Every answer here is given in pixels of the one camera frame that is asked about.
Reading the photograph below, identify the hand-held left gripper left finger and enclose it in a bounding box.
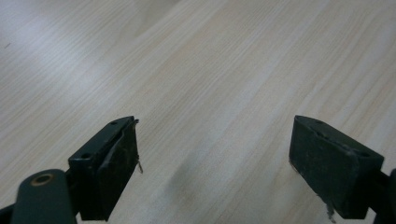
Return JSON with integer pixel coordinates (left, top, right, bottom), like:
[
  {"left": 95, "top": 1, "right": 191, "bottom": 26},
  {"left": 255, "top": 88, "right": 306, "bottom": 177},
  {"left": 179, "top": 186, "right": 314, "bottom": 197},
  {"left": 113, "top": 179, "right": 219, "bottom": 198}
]
[{"left": 67, "top": 116, "right": 144, "bottom": 222}]

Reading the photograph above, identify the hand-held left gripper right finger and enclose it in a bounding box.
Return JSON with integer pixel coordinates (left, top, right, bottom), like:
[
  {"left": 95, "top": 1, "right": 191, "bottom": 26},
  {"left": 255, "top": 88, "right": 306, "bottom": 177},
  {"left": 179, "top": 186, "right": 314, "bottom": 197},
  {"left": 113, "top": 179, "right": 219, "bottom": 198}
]
[{"left": 288, "top": 115, "right": 385, "bottom": 220}]

